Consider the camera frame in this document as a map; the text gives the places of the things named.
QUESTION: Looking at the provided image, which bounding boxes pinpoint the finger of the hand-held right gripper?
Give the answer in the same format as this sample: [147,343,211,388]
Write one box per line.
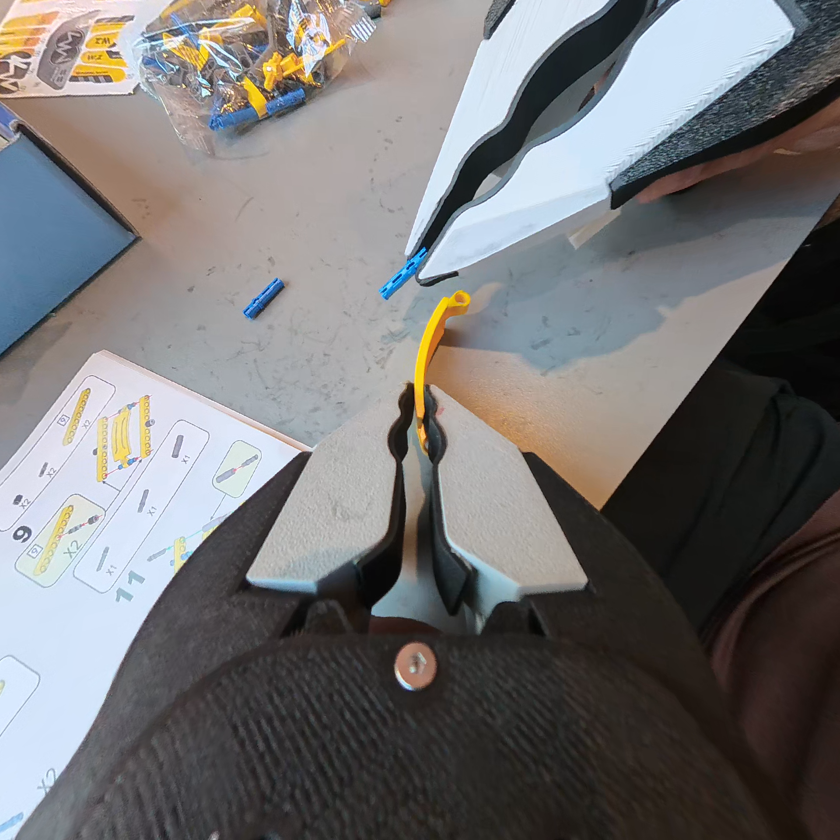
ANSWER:
[416,0,815,286]
[403,0,660,263]

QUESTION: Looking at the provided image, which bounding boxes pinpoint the blue cardboard kit box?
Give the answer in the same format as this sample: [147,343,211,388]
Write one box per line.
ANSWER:
[0,105,142,358]

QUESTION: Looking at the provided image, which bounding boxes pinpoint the yellow black sticker sheet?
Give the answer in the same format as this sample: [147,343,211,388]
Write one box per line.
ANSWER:
[0,0,148,98]

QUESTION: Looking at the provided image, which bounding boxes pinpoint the clear bag yellow grey parts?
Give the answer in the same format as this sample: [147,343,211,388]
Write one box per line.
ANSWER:
[134,0,375,155]

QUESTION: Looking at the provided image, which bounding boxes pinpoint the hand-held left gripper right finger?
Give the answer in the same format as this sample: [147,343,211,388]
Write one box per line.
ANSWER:
[425,384,589,634]

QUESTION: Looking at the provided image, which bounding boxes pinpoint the person's brown shirt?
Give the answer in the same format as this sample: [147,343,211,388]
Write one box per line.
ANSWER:
[709,486,840,840]

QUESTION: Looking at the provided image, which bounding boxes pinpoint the instruction booklet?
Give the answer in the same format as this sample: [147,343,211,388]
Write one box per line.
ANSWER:
[0,351,309,834]

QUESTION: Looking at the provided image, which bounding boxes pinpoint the yellow curved arc beam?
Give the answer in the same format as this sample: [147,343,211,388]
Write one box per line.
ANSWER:
[415,290,472,457]

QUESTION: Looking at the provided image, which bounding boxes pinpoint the person's right hand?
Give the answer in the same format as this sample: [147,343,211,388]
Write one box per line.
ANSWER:
[637,94,840,204]

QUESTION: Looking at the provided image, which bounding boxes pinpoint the grey desk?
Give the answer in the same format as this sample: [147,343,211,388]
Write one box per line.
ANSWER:
[0,0,840,624]

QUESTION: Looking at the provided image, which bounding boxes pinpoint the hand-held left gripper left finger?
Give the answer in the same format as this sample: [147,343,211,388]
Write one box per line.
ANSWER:
[246,382,414,608]

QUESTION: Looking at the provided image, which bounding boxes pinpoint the small blue connector pin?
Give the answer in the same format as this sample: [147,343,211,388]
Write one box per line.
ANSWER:
[379,248,429,301]
[244,277,285,320]

